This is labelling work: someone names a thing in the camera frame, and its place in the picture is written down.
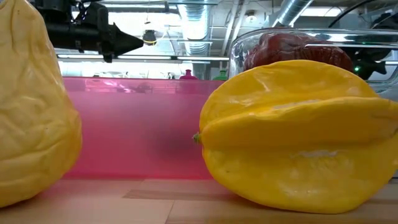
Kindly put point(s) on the ribbed silver ceiling duct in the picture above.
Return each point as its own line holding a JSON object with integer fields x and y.
{"x": 197, "y": 28}

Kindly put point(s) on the red translucent plastic tray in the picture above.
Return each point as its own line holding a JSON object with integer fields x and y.
{"x": 140, "y": 130}

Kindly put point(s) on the pink water bottle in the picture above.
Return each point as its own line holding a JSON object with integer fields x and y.
{"x": 188, "y": 75}

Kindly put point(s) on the clear plastic container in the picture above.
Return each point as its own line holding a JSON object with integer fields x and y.
{"x": 237, "y": 56}

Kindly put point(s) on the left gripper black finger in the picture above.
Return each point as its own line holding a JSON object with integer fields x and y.
{"x": 124, "y": 40}

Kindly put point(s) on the green water bottle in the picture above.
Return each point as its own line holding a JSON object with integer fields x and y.
{"x": 221, "y": 76}

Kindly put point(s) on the wrinkled maroon fruit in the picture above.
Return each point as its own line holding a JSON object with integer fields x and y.
{"x": 295, "y": 49}

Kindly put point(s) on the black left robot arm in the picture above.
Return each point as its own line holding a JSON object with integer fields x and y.
{"x": 62, "y": 37}

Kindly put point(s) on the hanging black ceiling lamp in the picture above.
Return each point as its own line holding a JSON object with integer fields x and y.
{"x": 150, "y": 38}

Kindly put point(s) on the long ceiling light strip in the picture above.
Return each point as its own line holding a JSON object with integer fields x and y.
{"x": 149, "y": 57}

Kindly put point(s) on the yellow starfruit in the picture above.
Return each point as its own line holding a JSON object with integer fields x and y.
{"x": 295, "y": 140}

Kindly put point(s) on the smooth silver ceiling duct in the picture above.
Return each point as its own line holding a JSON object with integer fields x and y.
{"x": 292, "y": 11}

